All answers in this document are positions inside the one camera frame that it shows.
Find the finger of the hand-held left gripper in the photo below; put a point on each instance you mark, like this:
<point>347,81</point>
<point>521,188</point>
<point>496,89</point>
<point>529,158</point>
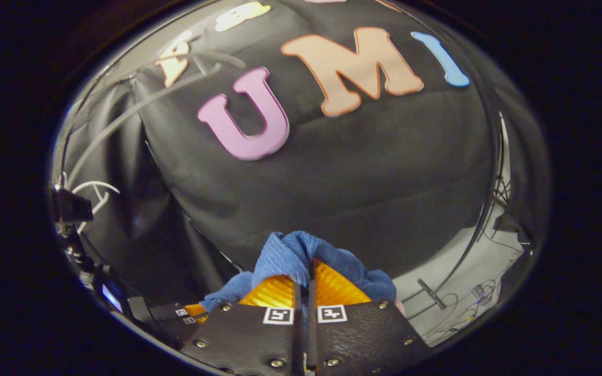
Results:
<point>170,310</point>
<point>181,329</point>

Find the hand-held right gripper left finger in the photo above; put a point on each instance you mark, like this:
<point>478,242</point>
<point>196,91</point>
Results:
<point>297,339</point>

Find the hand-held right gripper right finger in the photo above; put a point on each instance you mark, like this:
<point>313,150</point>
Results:
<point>312,339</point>

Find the plain white hanger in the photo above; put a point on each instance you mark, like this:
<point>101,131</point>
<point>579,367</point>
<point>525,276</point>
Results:
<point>97,184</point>

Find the black clothes rack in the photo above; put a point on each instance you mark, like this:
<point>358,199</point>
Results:
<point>431,294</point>

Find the black power adapter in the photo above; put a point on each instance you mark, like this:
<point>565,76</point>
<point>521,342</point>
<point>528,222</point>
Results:
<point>477,290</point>

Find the black tripod stand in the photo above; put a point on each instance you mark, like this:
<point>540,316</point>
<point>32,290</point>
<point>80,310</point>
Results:
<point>502,190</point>

